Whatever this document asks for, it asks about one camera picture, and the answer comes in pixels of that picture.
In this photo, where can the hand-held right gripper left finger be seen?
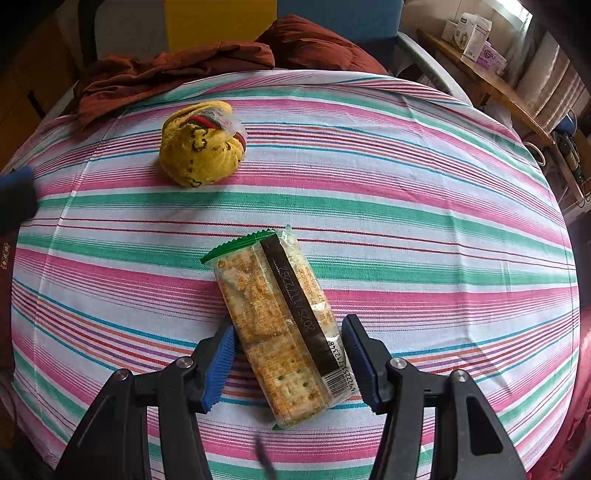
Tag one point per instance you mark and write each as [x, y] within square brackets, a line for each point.
[217, 369]

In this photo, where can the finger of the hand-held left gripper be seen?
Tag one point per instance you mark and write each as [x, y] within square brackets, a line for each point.
[16, 189]

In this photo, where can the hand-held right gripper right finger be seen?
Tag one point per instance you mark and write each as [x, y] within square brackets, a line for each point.
[358, 360]

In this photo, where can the cracker packet brown stripe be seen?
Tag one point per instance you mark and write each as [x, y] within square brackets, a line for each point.
[272, 332]

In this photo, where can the wooden wardrobe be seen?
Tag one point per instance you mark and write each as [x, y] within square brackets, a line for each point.
[37, 69]

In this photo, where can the striped bedsheet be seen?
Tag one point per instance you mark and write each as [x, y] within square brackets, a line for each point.
[415, 221]

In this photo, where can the yellow rolled sock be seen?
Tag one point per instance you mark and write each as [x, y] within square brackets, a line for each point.
[201, 145]

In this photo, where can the brown blanket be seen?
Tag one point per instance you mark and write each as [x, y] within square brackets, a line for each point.
[207, 60]

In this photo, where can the grey yellow blue headboard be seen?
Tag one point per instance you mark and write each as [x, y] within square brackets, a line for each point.
[217, 18]

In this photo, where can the cluttered shelf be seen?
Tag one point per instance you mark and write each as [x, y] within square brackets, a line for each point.
[570, 157]

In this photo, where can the wooden side desk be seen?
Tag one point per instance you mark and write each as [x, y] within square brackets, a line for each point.
[508, 92]

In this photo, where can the purple box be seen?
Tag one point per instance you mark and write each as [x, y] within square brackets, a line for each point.
[491, 60]

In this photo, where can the pink checked curtain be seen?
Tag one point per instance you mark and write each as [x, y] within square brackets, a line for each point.
[549, 83]

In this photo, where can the white box dark label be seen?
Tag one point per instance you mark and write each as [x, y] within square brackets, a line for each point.
[455, 31]

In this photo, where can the black bed post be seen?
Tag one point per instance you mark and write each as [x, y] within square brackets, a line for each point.
[87, 27]

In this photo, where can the white bed rail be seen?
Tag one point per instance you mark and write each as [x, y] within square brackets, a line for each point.
[429, 64]

